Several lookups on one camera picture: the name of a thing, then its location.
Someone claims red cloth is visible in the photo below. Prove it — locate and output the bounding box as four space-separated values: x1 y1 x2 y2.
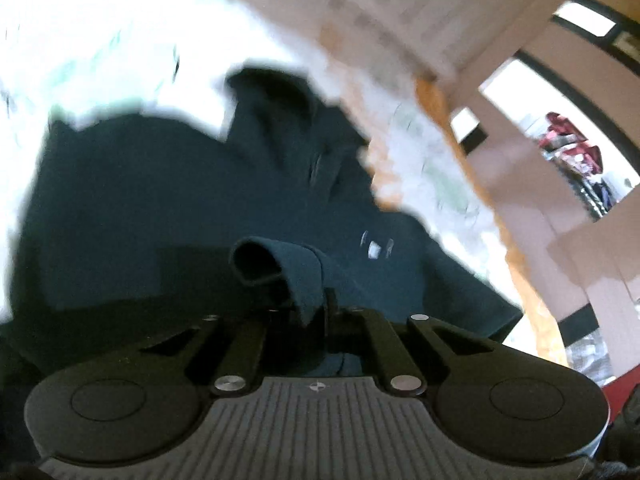
599 379 640 423

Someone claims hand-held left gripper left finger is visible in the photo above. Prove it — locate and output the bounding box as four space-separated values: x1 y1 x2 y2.
134 307 307 397

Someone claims pile of red clothes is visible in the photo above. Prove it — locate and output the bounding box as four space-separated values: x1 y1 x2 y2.
537 111 637 222

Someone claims beige shelf unit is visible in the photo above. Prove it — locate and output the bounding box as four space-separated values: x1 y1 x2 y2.
449 0 640 392

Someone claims dark teal zip sweater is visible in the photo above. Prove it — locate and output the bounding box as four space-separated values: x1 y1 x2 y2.
0 64 524 382

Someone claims beige wooden headboard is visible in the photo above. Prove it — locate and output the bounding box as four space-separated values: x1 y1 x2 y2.
280 0 562 82

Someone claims white leaf-print bed sheet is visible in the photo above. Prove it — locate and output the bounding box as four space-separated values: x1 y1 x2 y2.
0 0 571 367

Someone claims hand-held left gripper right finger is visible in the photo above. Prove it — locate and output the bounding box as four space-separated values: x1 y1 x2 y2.
322 287 507 397

